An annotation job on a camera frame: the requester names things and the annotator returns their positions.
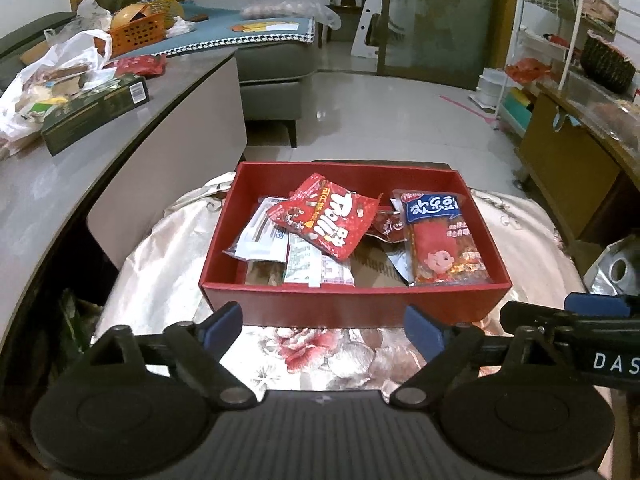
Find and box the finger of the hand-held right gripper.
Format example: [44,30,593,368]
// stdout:
[565,293,631,318]
[501,301,640,343]

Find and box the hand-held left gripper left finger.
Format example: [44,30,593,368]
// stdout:
[60,301,253,408]

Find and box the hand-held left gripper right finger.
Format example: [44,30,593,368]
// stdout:
[391,305,586,407]

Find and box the silver foil snack packet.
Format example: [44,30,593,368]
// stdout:
[385,250,416,286]

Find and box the red cardboard box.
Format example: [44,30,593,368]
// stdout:
[199,161,512,328]

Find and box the red blue cartoon snack packet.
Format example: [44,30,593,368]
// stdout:
[392,189,488,287]

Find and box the large white blue snack packet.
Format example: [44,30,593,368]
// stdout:
[222,197,291,261]

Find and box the green white wafer packet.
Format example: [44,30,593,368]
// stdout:
[282,237,356,288]

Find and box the dark red snack packet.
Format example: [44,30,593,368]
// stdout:
[367,207,406,243]

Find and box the red white-lettered snack packet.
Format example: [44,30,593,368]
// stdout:
[267,172,383,261]

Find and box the silver foil bag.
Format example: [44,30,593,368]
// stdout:
[582,237,640,301]

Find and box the floral satin blanket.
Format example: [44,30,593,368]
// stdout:
[97,170,601,396]

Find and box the wooden cabinet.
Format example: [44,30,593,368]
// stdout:
[515,80,640,261]

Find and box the grey coffee table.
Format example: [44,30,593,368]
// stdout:
[0,49,248,361]

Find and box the teal storage box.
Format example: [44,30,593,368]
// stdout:
[500,87,536,136]

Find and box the pink fly swatter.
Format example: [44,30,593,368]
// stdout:
[440,94,501,121]

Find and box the grey sofa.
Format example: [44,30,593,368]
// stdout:
[0,2,321,148]

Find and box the white container stack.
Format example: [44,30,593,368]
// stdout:
[475,67,506,111]

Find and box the dark wicker basket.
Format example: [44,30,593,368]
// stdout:
[580,30,637,94]

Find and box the orange plastic bag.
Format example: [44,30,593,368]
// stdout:
[505,58,552,84]

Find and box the dark green box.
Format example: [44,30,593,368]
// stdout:
[41,72,150,157]

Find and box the blue sofa cover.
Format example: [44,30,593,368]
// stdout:
[150,5,318,56]

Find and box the orange plastic basket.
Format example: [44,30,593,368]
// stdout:
[107,10,168,56]

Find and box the white perforated board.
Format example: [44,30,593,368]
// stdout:
[350,0,386,58]

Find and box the glass sliding door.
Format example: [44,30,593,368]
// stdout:
[377,0,523,91]

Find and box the translucent plastic bag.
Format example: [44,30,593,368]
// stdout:
[240,0,341,26]

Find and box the yellow mesh item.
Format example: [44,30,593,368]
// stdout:
[110,0,186,28]

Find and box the clear crumpled plastic bag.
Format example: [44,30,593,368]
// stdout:
[75,0,113,31]

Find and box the white wire rack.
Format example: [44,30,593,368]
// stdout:
[497,0,640,131]

